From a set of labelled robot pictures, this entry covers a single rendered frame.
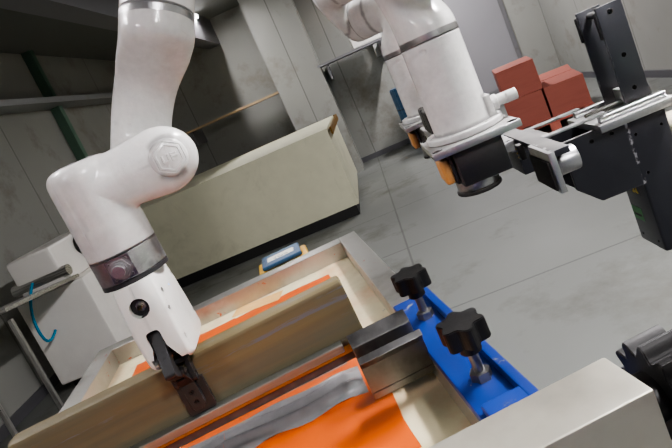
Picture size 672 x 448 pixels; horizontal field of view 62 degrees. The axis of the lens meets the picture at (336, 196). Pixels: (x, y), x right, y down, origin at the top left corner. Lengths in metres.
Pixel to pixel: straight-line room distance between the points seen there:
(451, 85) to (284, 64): 7.29
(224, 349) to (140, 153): 0.24
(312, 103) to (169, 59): 7.42
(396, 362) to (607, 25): 0.79
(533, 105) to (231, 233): 3.29
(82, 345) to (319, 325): 4.06
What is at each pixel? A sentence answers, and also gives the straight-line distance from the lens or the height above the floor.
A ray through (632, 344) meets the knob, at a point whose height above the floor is 1.05.
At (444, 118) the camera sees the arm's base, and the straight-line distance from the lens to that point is 0.88.
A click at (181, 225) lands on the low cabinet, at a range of 5.99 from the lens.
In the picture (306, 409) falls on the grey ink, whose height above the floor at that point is 0.96.
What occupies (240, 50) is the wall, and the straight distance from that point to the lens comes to 8.93.
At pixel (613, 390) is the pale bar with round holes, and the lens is 0.42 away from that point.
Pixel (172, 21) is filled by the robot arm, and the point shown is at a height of 1.42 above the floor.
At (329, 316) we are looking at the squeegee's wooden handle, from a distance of 0.66.
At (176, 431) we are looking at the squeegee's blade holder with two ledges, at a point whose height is 1.01.
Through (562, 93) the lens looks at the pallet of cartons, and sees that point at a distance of 5.87.
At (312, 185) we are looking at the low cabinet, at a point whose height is 0.47.
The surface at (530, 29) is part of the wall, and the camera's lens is 9.19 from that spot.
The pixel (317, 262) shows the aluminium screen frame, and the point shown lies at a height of 0.97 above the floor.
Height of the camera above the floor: 1.29
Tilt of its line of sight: 10 degrees down
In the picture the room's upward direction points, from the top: 24 degrees counter-clockwise
